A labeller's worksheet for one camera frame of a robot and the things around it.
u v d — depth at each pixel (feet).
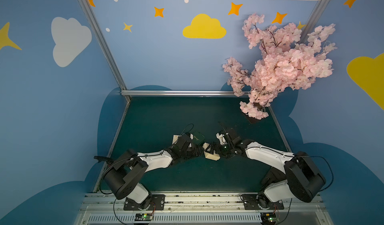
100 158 2.30
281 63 2.01
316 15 2.51
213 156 2.69
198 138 3.13
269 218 2.32
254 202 2.45
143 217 2.31
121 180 1.42
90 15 2.48
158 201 2.47
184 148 2.29
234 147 2.22
